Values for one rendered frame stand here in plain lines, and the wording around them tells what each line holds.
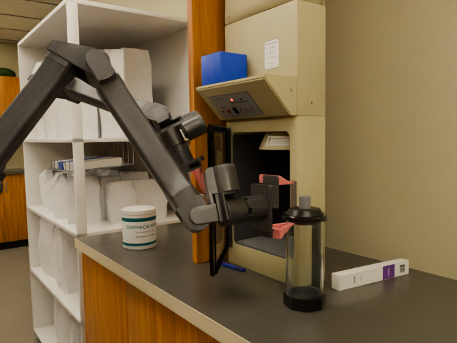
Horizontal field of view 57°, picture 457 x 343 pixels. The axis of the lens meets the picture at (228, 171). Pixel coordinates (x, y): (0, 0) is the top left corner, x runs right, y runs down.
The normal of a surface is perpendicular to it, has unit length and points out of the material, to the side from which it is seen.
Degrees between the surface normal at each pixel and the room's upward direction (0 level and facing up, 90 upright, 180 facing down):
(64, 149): 90
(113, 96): 80
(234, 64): 90
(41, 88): 75
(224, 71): 90
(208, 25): 90
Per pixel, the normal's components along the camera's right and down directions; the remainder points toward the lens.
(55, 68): 0.12, -0.03
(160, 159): 0.22, -0.25
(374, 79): -0.80, 0.06
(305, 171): 0.60, 0.06
